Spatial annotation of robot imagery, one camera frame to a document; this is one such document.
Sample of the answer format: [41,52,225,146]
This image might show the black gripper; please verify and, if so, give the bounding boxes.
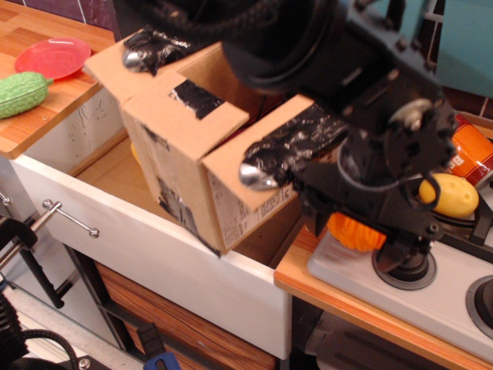
[294,153,441,272]

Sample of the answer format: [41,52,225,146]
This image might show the brown cardboard box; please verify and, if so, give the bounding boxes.
[83,29,347,257]

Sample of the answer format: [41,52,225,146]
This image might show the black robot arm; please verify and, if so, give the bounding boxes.
[132,1,457,272]

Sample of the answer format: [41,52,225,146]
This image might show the orange toy pumpkin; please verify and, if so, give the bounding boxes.
[327,212,387,252]

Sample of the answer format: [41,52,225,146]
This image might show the black stove knob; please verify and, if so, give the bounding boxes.
[466,275,492,338]
[372,253,438,291]

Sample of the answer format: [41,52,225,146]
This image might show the yellow toy potato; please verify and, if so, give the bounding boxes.
[418,173,479,218]

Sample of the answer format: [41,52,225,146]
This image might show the white toy stove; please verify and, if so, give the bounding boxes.
[307,234,492,362]

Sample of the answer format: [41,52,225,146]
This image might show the red orange bean can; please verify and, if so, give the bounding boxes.
[446,114,492,189]

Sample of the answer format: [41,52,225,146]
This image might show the yellow toy corn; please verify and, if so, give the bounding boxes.
[130,143,139,162]

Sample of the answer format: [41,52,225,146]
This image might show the white drawer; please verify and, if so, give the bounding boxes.
[12,90,299,360]

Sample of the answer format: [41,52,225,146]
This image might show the black metal clamp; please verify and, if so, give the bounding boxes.
[1,211,73,308]

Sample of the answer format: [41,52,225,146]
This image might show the red plastic plate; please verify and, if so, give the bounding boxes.
[14,38,92,79]

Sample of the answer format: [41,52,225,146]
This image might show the green toy bitter gourd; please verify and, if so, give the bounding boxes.
[1,72,54,119]

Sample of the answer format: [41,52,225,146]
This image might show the blue black clamp handle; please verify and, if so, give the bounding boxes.
[136,323,181,370]

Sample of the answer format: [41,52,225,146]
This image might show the metal drawer handle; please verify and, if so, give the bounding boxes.
[42,199,100,239]

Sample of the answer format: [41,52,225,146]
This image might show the black braided cable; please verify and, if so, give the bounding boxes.
[21,328,84,370]

